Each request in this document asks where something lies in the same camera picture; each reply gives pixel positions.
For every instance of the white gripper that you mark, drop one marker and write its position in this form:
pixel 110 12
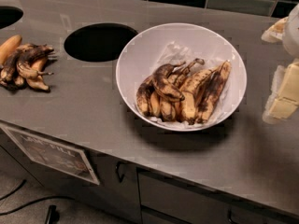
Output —
pixel 292 34

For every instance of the rightmost dark banana in bowl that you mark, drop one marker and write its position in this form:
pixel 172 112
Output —
pixel 213 92

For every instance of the long spotted banana centre right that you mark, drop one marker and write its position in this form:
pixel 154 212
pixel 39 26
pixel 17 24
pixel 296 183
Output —
pixel 190 89

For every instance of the white bowl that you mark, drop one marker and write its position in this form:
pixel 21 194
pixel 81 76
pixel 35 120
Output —
pixel 140 57

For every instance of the middle yellow banana in bowl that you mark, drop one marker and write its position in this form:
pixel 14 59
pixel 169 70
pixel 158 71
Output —
pixel 168 110

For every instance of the small yellow banana in bowl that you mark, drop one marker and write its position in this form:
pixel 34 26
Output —
pixel 155 104

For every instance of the leftmost spotted banana in bowl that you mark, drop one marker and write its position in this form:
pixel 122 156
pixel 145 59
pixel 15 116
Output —
pixel 143 97

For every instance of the yellow brown banana on counter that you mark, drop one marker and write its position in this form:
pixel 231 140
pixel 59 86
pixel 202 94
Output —
pixel 38 82

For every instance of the dark curved banana on counter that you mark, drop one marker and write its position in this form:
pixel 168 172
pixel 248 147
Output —
pixel 28 57

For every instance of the dark banana on counter left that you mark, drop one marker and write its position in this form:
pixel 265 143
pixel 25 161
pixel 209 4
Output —
pixel 9 77

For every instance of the yellow banana far left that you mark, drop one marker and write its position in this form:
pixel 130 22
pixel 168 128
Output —
pixel 9 46

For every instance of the grey cabinet drawer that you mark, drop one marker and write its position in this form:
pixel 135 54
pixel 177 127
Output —
pixel 182 203

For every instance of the framed landfill sign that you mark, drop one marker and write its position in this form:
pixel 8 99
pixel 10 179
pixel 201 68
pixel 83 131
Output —
pixel 61 157

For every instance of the black object on floor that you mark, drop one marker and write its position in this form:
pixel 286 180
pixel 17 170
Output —
pixel 52 216

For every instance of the black cabinet door handle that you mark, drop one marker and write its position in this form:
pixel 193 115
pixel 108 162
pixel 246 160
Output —
pixel 120 170

